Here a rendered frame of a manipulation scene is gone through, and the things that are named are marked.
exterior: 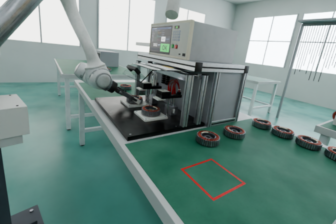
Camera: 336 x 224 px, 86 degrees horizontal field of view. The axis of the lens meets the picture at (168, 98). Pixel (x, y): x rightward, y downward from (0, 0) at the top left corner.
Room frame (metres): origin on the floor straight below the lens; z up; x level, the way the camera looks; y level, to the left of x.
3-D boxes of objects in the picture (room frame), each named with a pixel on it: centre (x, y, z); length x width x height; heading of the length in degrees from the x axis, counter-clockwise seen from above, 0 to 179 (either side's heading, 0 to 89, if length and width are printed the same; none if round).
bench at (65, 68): (3.17, 1.36, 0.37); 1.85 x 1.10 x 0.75; 35
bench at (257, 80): (4.63, -1.47, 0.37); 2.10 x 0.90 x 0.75; 35
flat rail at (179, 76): (1.17, 0.08, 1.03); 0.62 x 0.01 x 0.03; 35
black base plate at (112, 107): (1.12, 0.15, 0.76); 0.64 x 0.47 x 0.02; 35
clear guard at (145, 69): (0.99, 0.06, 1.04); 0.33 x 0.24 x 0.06; 125
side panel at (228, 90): (1.08, -0.35, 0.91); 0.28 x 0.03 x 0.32; 125
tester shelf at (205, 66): (1.30, -0.10, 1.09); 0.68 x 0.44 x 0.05; 35
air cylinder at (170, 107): (1.10, -0.03, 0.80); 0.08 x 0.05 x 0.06; 35
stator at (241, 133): (0.91, -0.38, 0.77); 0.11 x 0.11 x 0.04
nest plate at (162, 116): (1.01, 0.09, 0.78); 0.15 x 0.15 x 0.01; 35
